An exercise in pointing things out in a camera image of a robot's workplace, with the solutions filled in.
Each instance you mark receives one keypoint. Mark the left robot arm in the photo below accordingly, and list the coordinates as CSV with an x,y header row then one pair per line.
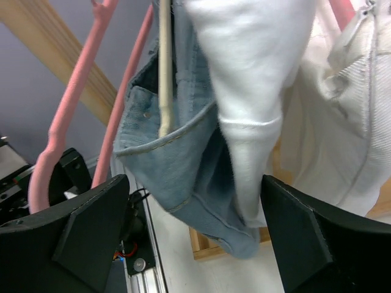
x,y
70,172

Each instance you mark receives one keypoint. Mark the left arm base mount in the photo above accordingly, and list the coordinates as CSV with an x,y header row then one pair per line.
x,y
135,247

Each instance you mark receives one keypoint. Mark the aluminium front rail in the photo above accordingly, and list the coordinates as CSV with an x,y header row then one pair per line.
x,y
152,279

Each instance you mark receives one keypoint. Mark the pink hanger front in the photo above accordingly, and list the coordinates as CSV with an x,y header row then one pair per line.
x,y
38,197

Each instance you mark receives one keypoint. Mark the pink hanger rear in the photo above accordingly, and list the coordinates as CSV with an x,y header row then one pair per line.
x,y
343,12

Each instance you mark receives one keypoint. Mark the cream white garment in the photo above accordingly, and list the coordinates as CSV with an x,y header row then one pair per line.
x,y
335,139

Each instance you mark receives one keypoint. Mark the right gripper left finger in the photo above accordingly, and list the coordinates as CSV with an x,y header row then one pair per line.
x,y
68,247

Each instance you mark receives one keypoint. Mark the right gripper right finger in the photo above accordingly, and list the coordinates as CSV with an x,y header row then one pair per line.
x,y
322,248

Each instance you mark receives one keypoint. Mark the light white shirt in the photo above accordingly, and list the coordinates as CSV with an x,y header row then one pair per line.
x,y
253,49

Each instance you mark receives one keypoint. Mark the blue denim garment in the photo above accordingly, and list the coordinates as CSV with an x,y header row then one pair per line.
x,y
188,171

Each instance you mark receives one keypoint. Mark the pink hanger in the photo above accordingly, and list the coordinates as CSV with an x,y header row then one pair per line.
x,y
343,12
38,197

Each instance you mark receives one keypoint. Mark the cream hanger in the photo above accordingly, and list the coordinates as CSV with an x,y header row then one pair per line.
x,y
165,82

